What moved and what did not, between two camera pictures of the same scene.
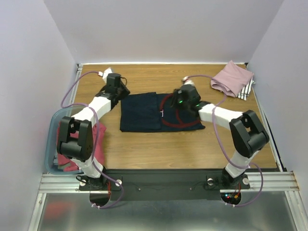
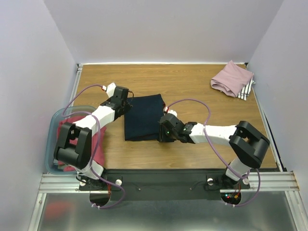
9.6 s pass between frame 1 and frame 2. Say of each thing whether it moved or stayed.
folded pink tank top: stayed
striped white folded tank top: stayed
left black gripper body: moved
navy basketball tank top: moved
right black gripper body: moved
